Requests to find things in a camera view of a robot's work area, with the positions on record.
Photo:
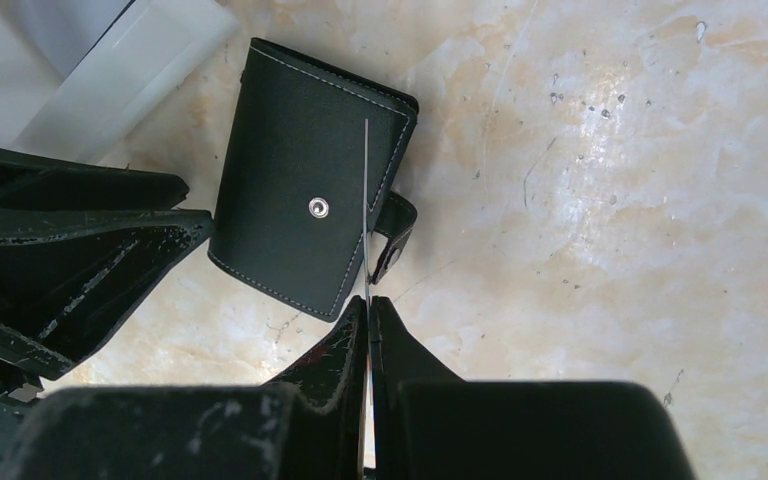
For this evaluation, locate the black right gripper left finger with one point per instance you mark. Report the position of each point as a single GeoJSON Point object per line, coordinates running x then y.
{"type": "Point", "coordinates": [314, 410]}

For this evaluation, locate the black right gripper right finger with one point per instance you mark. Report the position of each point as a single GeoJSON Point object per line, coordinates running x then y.
{"type": "Point", "coordinates": [396, 357]}

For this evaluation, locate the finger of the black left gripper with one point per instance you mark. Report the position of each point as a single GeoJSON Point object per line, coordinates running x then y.
{"type": "Point", "coordinates": [70, 279]}
{"type": "Point", "coordinates": [36, 183]}

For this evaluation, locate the black leather card holder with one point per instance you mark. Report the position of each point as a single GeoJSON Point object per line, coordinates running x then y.
{"type": "Point", "coordinates": [308, 173]}

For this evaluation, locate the white plastic card tray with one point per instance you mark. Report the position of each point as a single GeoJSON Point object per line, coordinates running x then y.
{"type": "Point", "coordinates": [77, 76]}

